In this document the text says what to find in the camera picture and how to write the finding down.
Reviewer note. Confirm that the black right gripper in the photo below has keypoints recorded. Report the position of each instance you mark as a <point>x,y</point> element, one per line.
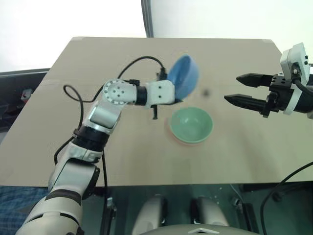
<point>278,98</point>

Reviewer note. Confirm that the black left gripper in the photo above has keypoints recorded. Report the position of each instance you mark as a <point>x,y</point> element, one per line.
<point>154,112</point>

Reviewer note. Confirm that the blue bowl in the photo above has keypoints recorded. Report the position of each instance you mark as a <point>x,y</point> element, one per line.
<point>187,76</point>

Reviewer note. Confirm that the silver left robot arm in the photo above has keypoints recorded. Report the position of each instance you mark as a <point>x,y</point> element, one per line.
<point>117,93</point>

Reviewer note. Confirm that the green bowl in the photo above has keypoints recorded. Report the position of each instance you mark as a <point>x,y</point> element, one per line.
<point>193,127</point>

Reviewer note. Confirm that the grey upright panel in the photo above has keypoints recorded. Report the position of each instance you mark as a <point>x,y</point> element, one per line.
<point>147,18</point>

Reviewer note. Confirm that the silver rounded leg cover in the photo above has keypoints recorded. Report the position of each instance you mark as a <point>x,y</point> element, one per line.
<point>149,213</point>
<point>211,211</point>

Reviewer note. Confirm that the grey robot torso front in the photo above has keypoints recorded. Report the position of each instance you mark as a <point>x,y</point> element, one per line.
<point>200,230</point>

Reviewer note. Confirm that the black equipment case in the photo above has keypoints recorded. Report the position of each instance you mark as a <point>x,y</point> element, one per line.
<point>14,98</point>

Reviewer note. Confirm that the blue patterned fabric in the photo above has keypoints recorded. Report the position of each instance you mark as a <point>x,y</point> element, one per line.
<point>17,205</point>

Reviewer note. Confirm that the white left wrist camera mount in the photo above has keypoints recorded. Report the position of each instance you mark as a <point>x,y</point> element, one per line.
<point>161,94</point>

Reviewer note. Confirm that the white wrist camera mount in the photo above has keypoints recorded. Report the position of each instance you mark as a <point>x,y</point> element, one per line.
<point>161,94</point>
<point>297,57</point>

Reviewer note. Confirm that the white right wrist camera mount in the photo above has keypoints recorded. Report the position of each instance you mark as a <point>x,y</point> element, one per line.
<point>297,57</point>

